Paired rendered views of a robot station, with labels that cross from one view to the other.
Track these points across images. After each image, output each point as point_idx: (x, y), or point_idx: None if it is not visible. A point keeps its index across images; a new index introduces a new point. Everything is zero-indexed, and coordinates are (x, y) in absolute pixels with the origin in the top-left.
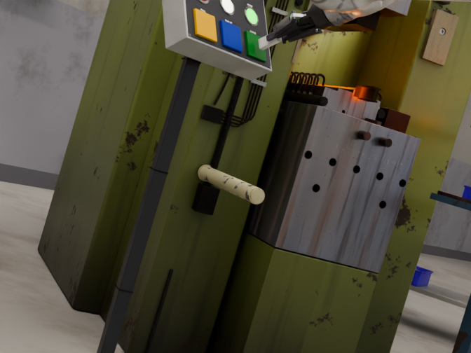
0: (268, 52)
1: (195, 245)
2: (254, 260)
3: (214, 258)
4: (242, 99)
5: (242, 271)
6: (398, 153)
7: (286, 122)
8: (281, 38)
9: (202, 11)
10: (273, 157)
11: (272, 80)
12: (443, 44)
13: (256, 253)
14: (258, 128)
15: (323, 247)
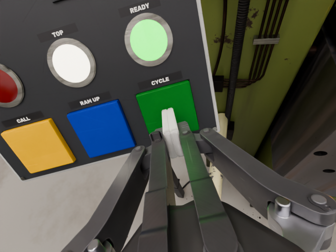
0: (208, 101)
1: None
2: (267, 163)
3: (242, 147)
4: (247, 61)
5: (263, 155)
6: None
7: (313, 73)
8: (181, 149)
9: (18, 128)
10: (294, 100)
11: (293, 27)
12: None
13: (268, 163)
14: (273, 81)
15: (330, 192)
